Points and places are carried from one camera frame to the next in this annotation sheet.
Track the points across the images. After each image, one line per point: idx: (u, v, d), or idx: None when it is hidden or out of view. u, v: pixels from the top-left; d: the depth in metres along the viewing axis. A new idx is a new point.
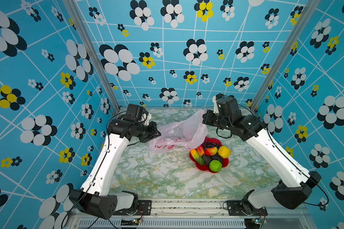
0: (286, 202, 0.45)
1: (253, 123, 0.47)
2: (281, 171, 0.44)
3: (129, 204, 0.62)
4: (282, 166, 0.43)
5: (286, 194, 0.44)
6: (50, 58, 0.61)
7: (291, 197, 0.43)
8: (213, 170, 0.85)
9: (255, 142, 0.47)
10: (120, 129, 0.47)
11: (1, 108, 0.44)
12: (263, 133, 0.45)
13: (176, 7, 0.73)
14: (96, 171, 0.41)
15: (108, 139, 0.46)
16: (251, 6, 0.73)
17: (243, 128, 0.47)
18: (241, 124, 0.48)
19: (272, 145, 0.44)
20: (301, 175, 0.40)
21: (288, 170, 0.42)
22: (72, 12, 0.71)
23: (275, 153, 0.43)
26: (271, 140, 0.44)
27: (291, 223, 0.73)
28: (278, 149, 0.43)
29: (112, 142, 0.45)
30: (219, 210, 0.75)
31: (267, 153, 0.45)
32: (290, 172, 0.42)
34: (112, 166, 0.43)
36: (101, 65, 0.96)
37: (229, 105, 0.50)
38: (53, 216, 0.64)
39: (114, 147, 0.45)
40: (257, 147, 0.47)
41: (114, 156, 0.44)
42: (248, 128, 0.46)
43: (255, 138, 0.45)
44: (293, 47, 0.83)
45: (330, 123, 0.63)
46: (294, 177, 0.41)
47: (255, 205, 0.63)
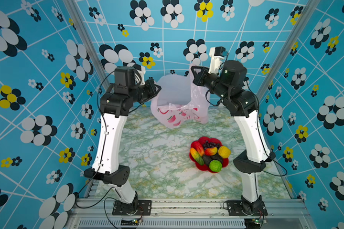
0: (242, 167, 0.56)
1: (250, 100, 0.43)
2: (250, 147, 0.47)
3: (131, 197, 0.63)
4: (253, 145, 0.49)
5: (247, 165, 0.53)
6: (50, 58, 0.61)
7: (248, 167, 0.53)
8: (213, 169, 0.85)
9: (241, 121, 0.47)
10: (114, 105, 0.41)
11: (1, 108, 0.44)
12: (255, 114, 0.44)
13: (176, 7, 0.73)
14: (101, 153, 0.42)
15: (103, 119, 0.42)
16: (251, 6, 0.73)
17: (238, 104, 0.43)
18: (236, 100, 0.44)
19: (255, 128, 0.45)
20: (264, 155, 0.47)
21: (257, 150, 0.48)
22: (72, 12, 0.71)
23: (255, 135, 0.46)
26: (257, 123, 0.45)
27: (291, 222, 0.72)
28: (259, 132, 0.46)
29: (109, 122, 0.41)
30: (219, 210, 0.75)
31: (247, 134, 0.49)
32: (257, 152, 0.49)
34: (116, 145, 0.43)
36: (101, 65, 0.96)
37: (238, 74, 0.40)
38: (53, 215, 0.64)
39: (112, 128, 0.41)
40: (242, 125, 0.48)
41: (115, 137, 0.42)
42: (242, 106, 0.43)
43: (245, 119, 0.45)
44: (292, 47, 0.83)
45: (330, 123, 0.63)
46: (258, 156, 0.49)
47: (250, 199, 0.65)
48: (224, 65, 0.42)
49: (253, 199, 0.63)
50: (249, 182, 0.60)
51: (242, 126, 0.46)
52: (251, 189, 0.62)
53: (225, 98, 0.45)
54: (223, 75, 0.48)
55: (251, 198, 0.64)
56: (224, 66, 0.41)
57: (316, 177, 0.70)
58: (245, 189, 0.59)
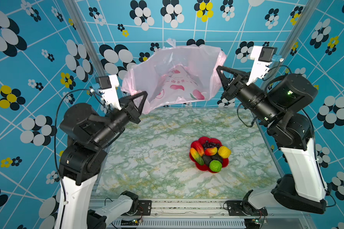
0: (287, 202, 0.45)
1: (306, 127, 0.34)
2: (303, 181, 0.39)
3: (127, 208, 0.62)
4: (311, 181, 0.37)
5: (297, 202, 0.42)
6: (50, 58, 0.61)
7: (299, 204, 0.42)
8: (213, 169, 0.85)
9: (296, 154, 0.36)
10: (74, 168, 0.33)
11: (1, 108, 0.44)
12: (311, 145, 0.35)
13: (176, 7, 0.73)
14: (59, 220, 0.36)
15: (62, 185, 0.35)
16: (251, 6, 0.73)
17: (293, 133, 0.33)
18: (289, 127, 0.33)
19: (313, 160, 0.35)
20: (323, 191, 0.37)
21: (317, 186, 0.37)
22: (72, 12, 0.71)
23: (315, 170, 0.36)
26: (315, 156, 0.36)
27: (291, 223, 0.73)
28: (317, 165, 0.36)
29: (68, 189, 0.34)
30: (219, 210, 0.75)
31: (301, 168, 0.38)
32: (315, 188, 0.38)
34: (82, 207, 0.35)
36: (101, 65, 0.96)
37: (305, 99, 0.29)
38: (53, 216, 0.64)
39: (72, 197, 0.33)
40: (297, 157, 0.36)
41: (78, 204, 0.33)
42: (301, 136, 0.33)
43: (303, 152, 0.34)
44: (293, 47, 0.83)
45: (330, 123, 0.63)
46: (317, 194, 0.38)
47: (255, 206, 0.63)
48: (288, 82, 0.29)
49: (259, 207, 0.62)
50: (269, 200, 0.55)
51: (295, 159, 0.37)
52: (265, 202, 0.58)
53: (276, 125, 0.34)
54: (280, 94, 0.31)
55: (257, 206, 0.62)
56: (287, 82, 0.30)
57: None
58: (257, 200, 0.61)
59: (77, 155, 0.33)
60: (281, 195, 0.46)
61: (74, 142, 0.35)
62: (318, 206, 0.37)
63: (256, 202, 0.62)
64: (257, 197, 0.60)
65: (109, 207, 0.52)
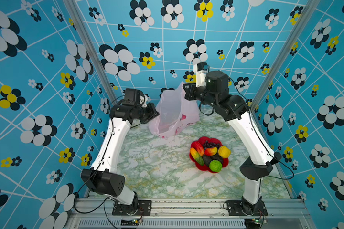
0: (250, 174, 0.53)
1: (240, 104, 0.44)
2: (252, 154, 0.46)
3: (130, 200, 0.63)
4: (254, 148, 0.47)
5: (250, 170, 0.51)
6: (50, 58, 0.61)
7: (254, 172, 0.50)
8: (213, 170, 0.85)
9: (236, 125, 0.47)
10: (122, 113, 0.49)
11: (1, 108, 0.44)
12: (246, 115, 0.44)
13: (176, 7, 0.73)
14: (103, 151, 0.44)
15: (111, 122, 0.48)
16: (251, 6, 0.73)
17: (228, 108, 0.44)
18: (225, 105, 0.45)
19: (251, 128, 0.45)
20: (268, 156, 0.45)
21: (259, 151, 0.46)
22: (72, 12, 0.71)
23: (253, 139, 0.46)
26: (251, 123, 0.45)
27: (291, 223, 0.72)
28: (255, 132, 0.45)
29: (116, 125, 0.47)
30: (219, 210, 0.75)
31: (244, 136, 0.48)
32: (260, 154, 0.46)
34: (118, 146, 0.46)
36: (101, 65, 0.96)
37: (220, 82, 0.44)
38: (53, 215, 0.64)
39: (118, 129, 0.47)
40: (236, 128, 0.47)
41: (119, 139, 0.46)
42: (232, 109, 0.44)
43: (238, 121, 0.46)
44: (292, 46, 0.83)
45: (330, 123, 0.63)
46: (263, 158, 0.46)
47: (251, 201, 0.64)
48: (208, 75, 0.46)
49: (254, 201, 0.63)
50: (253, 187, 0.59)
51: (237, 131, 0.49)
52: (251, 192, 0.61)
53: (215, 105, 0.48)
54: (208, 84, 0.52)
55: (252, 201, 0.64)
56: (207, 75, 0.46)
57: (316, 177, 0.70)
58: (248, 192, 0.64)
59: (125, 108, 0.50)
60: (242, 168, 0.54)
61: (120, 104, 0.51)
62: (263, 167, 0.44)
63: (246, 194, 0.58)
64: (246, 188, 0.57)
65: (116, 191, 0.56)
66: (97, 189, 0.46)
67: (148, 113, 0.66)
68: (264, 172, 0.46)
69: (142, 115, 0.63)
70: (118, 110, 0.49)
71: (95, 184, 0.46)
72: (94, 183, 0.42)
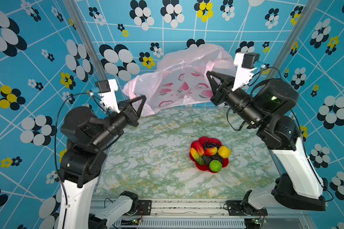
0: (290, 203, 0.45)
1: (292, 129, 0.37)
2: (299, 185, 0.40)
3: (128, 208, 0.62)
4: (306, 182, 0.38)
5: (298, 202, 0.42)
6: (50, 58, 0.61)
7: (298, 204, 0.42)
8: (213, 169, 0.85)
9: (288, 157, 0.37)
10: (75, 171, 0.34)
11: (1, 108, 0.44)
12: (300, 144, 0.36)
13: (176, 7, 0.73)
14: (61, 223, 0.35)
15: (63, 187, 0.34)
16: (251, 6, 0.73)
17: (282, 136, 0.34)
18: (277, 130, 0.34)
19: (306, 159, 0.37)
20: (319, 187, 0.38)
21: (313, 184, 0.38)
22: (72, 12, 0.71)
23: (308, 171, 0.37)
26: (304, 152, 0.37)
27: (291, 223, 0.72)
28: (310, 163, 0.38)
29: (70, 192, 0.34)
30: (219, 210, 0.75)
31: (295, 168, 0.38)
32: (313, 188, 0.38)
34: (83, 211, 0.35)
36: (101, 65, 0.96)
37: (286, 105, 0.31)
38: (53, 216, 0.64)
39: (74, 199, 0.34)
40: (284, 158, 0.38)
41: (80, 205, 0.34)
42: (289, 138, 0.35)
43: (293, 154, 0.36)
44: (293, 46, 0.83)
45: (330, 123, 0.63)
46: (316, 192, 0.38)
47: (256, 206, 0.62)
48: (270, 88, 0.30)
49: (260, 207, 0.61)
50: (269, 201, 0.55)
51: (288, 161, 0.38)
52: (265, 203, 0.58)
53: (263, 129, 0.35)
54: (264, 100, 0.32)
55: (258, 206, 0.62)
56: (271, 88, 0.30)
57: None
58: (258, 202, 0.61)
59: (80, 159, 0.34)
60: (283, 196, 0.45)
61: (73, 146, 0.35)
62: (318, 204, 0.37)
63: (255, 203, 0.62)
64: (255, 197, 0.62)
65: (108, 209, 0.52)
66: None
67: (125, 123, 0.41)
68: (319, 208, 0.38)
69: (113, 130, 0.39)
70: (72, 166, 0.34)
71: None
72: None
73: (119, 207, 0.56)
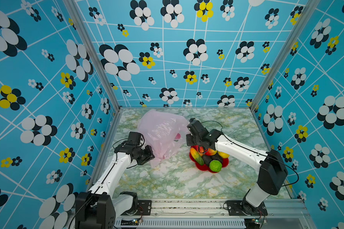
0: (267, 186, 0.48)
1: (214, 134, 0.60)
2: (248, 161, 0.52)
3: (129, 205, 0.62)
4: (243, 156, 0.52)
5: (262, 178, 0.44)
6: (50, 58, 0.61)
7: (266, 180, 0.46)
8: (213, 170, 0.85)
9: (218, 146, 0.59)
10: (125, 150, 0.58)
11: (1, 108, 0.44)
12: (222, 137, 0.58)
13: (176, 7, 0.73)
14: (103, 178, 0.46)
15: (115, 156, 0.55)
16: (251, 6, 0.73)
17: (209, 140, 0.60)
18: (205, 138, 0.62)
19: (230, 143, 0.55)
20: (260, 156, 0.48)
21: (247, 156, 0.50)
22: (71, 12, 0.71)
23: (235, 148, 0.53)
26: (229, 140, 0.56)
27: (291, 222, 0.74)
28: (236, 143, 0.54)
29: (120, 157, 0.54)
30: (219, 210, 0.75)
31: (230, 150, 0.56)
32: (249, 158, 0.50)
34: (119, 174, 0.50)
36: (101, 65, 0.96)
37: (195, 126, 0.65)
38: (53, 215, 0.64)
39: (121, 160, 0.53)
40: (222, 149, 0.58)
41: (120, 169, 0.50)
42: (210, 140, 0.60)
43: (217, 143, 0.58)
44: (292, 46, 0.83)
45: (330, 123, 0.63)
46: (254, 160, 0.49)
47: (253, 203, 0.63)
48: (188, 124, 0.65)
49: (258, 204, 0.62)
50: (263, 195, 0.56)
51: (223, 149, 0.58)
52: (259, 198, 0.59)
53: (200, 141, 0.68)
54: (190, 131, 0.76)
55: (255, 204, 0.63)
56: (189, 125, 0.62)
57: (316, 177, 0.70)
58: (252, 197, 0.62)
59: (128, 147, 0.59)
60: (258, 182, 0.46)
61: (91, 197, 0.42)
62: (261, 168, 0.47)
63: (252, 198, 0.63)
64: (252, 193, 0.61)
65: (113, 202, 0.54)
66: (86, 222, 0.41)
67: (146, 153, 0.73)
68: (264, 172, 0.45)
69: (141, 156, 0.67)
70: (122, 149, 0.58)
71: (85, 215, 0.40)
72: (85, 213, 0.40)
73: (122, 201, 0.57)
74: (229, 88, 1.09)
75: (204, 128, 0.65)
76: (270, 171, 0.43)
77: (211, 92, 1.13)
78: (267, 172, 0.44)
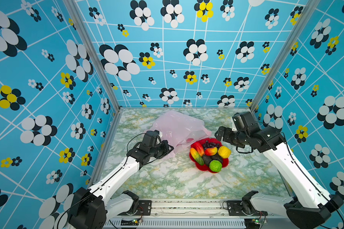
0: (299, 220, 0.43)
1: (272, 136, 0.45)
2: (301, 191, 0.41)
3: (128, 207, 0.62)
4: (299, 184, 0.41)
5: (301, 215, 0.42)
6: (50, 58, 0.61)
7: (308, 219, 0.40)
8: (213, 169, 0.85)
9: (273, 156, 0.45)
10: (137, 156, 0.57)
11: (1, 108, 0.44)
12: (283, 147, 0.44)
13: (176, 7, 0.73)
14: (106, 179, 0.47)
15: (125, 159, 0.55)
16: (251, 6, 0.73)
17: (261, 139, 0.46)
18: (258, 135, 0.47)
19: (290, 161, 0.42)
20: (320, 197, 0.38)
21: (306, 189, 0.40)
22: (71, 12, 0.71)
23: (294, 171, 0.41)
26: (290, 156, 0.43)
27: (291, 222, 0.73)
28: (297, 166, 0.41)
29: (128, 162, 0.54)
30: (219, 210, 0.75)
31: (285, 169, 0.43)
32: (307, 192, 0.40)
34: (120, 181, 0.49)
36: (101, 65, 0.96)
37: (244, 118, 0.52)
38: (53, 216, 0.64)
39: (129, 166, 0.52)
40: (274, 160, 0.46)
41: (124, 174, 0.50)
42: (267, 140, 0.44)
43: (273, 151, 0.44)
44: (293, 47, 0.83)
45: (330, 123, 0.63)
46: (312, 198, 0.39)
47: (255, 206, 0.64)
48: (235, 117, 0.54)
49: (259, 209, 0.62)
50: (276, 210, 0.53)
51: (277, 162, 0.45)
52: (268, 208, 0.57)
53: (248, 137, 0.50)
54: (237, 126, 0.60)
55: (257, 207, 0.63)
56: (238, 117, 0.53)
57: (316, 177, 0.70)
58: (261, 202, 0.60)
59: (141, 153, 0.59)
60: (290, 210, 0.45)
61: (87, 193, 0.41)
62: (315, 213, 0.37)
63: (257, 204, 0.62)
64: (264, 202, 0.58)
65: (110, 202, 0.53)
66: (76, 219, 0.41)
67: (162, 149, 0.70)
68: (317, 218, 0.37)
69: (156, 153, 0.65)
70: (133, 153, 0.58)
71: (77, 212, 0.41)
72: (77, 210, 0.41)
73: (117, 203, 0.55)
74: (229, 88, 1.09)
75: (256, 125, 0.51)
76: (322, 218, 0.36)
77: (211, 92, 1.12)
78: (323, 221, 0.36)
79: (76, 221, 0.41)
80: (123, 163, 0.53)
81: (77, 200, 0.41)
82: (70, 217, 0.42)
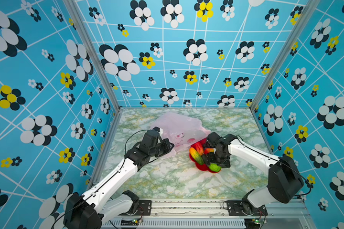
0: (278, 192, 0.46)
1: (228, 138, 0.64)
2: (259, 164, 0.52)
3: (127, 207, 0.62)
4: (254, 159, 0.53)
5: (273, 184, 0.47)
6: (50, 58, 0.61)
7: (277, 185, 0.45)
8: (212, 169, 0.85)
9: (231, 148, 0.61)
10: (135, 158, 0.54)
11: (2, 108, 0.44)
12: (235, 140, 0.61)
13: (176, 7, 0.73)
14: (101, 185, 0.45)
15: (123, 161, 0.52)
16: (251, 6, 0.73)
17: (222, 143, 0.64)
18: (220, 141, 0.66)
19: (242, 146, 0.57)
20: (270, 160, 0.48)
21: (259, 159, 0.51)
22: (71, 12, 0.71)
23: (247, 151, 0.55)
26: (241, 143, 0.59)
27: (291, 223, 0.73)
28: (249, 147, 0.56)
29: (125, 165, 0.51)
30: (219, 210, 0.75)
31: (242, 153, 0.57)
32: (261, 161, 0.50)
34: (118, 184, 0.47)
36: (101, 65, 0.96)
37: (209, 135, 0.74)
38: (53, 215, 0.64)
39: (125, 170, 0.50)
40: (235, 151, 0.60)
41: (121, 178, 0.48)
42: (224, 142, 0.63)
43: (230, 145, 0.61)
44: (293, 46, 0.83)
45: (330, 123, 0.63)
46: (264, 163, 0.49)
47: (254, 204, 0.63)
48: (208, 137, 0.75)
49: (259, 205, 0.62)
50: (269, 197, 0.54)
51: (235, 151, 0.60)
52: (263, 201, 0.58)
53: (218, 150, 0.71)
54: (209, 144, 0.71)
55: (256, 205, 0.63)
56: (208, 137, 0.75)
57: (316, 177, 0.70)
58: (256, 196, 0.61)
59: (139, 154, 0.56)
60: (269, 188, 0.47)
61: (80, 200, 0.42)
62: (271, 171, 0.45)
63: (254, 200, 0.63)
64: (257, 194, 0.60)
65: (108, 205, 0.52)
66: (70, 224, 0.42)
67: (163, 147, 0.67)
68: (275, 177, 0.44)
69: (157, 152, 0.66)
70: (132, 155, 0.55)
71: (71, 218, 0.41)
72: (71, 215, 0.41)
73: (116, 206, 0.55)
74: (229, 88, 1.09)
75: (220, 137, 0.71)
76: (279, 175, 0.43)
77: (211, 92, 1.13)
78: (278, 176, 0.43)
79: (71, 225, 0.41)
80: (119, 167, 0.51)
81: (70, 206, 0.40)
82: (66, 222, 0.42)
